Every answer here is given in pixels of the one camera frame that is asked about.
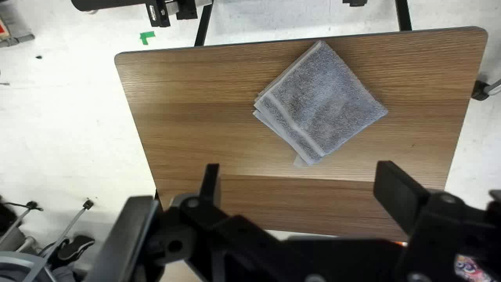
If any black table leg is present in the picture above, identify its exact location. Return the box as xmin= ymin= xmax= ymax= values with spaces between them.
xmin=193 ymin=4 xmax=212 ymax=46
xmin=394 ymin=0 xmax=411 ymax=31

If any black tripod equipment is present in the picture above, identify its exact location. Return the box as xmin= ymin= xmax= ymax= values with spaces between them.
xmin=68 ymin=0 xmax=200 ymax=27

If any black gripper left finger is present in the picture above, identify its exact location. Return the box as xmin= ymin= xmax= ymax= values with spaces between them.
xmin=198 ymin=162 xmax=218 ymax=203

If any grey towel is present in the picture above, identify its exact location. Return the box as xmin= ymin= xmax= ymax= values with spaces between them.
xmin=253 ymin=40 xmax=388 ymax=164

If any green tape marker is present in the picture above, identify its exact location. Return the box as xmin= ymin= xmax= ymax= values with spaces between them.
xmin=139 ymin=31 xmax=154 ymax=45

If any black table leg right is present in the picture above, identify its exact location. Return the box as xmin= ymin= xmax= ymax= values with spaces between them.
xmin=394 ymin=0 xmax=411 ymax=31

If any black table leg left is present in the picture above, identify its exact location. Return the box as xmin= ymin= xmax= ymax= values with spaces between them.
xmin=193 ymin=4 xmax=212 ymax=46

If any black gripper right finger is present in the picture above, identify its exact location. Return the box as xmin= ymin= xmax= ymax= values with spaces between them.
xmin=372 ymin=161 xmax=430 ymax=233

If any black cable plug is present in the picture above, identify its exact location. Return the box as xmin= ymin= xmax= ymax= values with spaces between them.
xmin=471 ymin=78 xmax=501 ymax=100

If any wooden table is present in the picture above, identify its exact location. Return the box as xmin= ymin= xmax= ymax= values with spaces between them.
xmin=114 ymin=26 xmax=486 ymax=239

